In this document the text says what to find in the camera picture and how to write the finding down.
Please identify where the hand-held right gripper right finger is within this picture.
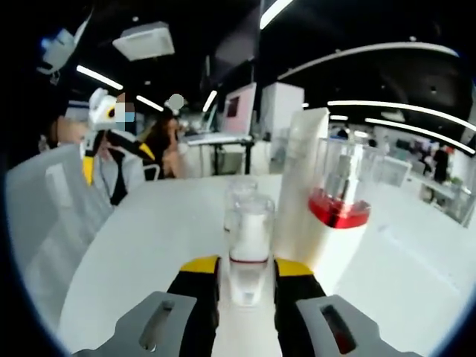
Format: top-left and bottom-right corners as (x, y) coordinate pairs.
(273, 257), (425, 357)

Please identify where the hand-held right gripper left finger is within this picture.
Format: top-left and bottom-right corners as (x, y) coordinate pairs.
(70, 254), (223, 357)

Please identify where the red-collared white pump bottle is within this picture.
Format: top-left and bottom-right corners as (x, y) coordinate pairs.
(306, 136), (373, 286)

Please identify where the small red-label skincare bottle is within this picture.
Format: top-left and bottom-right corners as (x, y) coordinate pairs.
(226, 195), (277, 308)

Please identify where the small clear-capped skincare bottle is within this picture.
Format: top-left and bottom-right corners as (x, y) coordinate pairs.
(222, 178), (260, 234)

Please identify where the white skincare tube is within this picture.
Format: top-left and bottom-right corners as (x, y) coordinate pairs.
(274, 106), (332, 261)

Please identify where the person's left hand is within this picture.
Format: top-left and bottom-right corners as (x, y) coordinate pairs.
(50, 115), (91, 148)

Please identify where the grey mesh office chair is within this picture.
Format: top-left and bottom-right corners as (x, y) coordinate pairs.
(5, 143), (116, 324)

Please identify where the white worn device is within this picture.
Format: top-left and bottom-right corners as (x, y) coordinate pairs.
(35, 28), (81, 75)

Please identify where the ceiling air conditioner unit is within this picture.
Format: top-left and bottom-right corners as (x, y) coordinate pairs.
(112, 20), (176, 62)

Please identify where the white desk with black legs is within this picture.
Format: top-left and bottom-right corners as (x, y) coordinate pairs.
(184, 132), (257, 176)

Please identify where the pink board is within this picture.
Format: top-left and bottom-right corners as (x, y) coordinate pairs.
(222, 82), (257, 135)

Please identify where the straight ceiling light strip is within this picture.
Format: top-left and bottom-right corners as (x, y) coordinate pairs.
(327, 99), (476, 132)
(364, 118), (476, 154)

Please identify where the curved white ceiling rail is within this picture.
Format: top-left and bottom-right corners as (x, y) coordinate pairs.
(278, 42), (460, 81)

